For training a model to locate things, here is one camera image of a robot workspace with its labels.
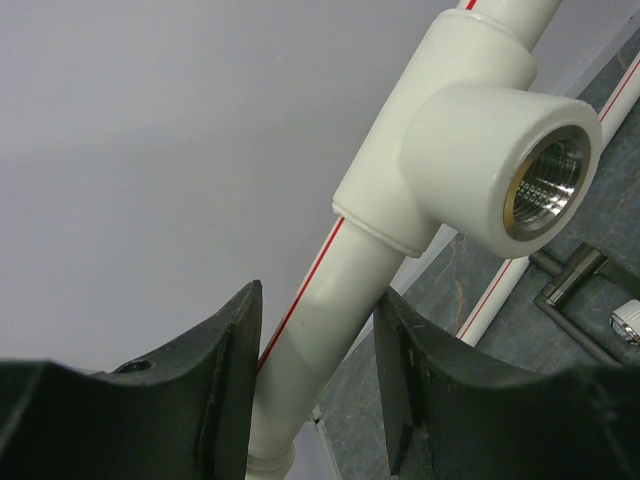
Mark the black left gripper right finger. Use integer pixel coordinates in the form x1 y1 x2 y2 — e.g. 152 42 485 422
374 290 639 479

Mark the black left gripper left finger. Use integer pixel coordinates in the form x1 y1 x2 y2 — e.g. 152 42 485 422
1 281 262 479

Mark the dark bronze faucet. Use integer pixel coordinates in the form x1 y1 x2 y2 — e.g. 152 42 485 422
529 243 639 366

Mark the white PVC pipe frame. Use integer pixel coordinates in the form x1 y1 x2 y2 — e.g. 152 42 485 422
247 0 640 480

